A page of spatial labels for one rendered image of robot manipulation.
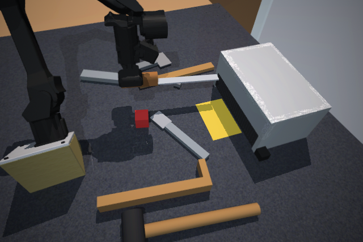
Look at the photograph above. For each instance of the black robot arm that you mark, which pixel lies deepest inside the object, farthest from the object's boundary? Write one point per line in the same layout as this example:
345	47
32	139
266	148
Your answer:
45	91

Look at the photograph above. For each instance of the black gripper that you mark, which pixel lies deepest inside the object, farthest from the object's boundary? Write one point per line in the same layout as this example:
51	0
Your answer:
131	75

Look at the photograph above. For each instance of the red cube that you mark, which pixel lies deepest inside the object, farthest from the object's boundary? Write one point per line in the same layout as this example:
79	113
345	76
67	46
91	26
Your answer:
142	118

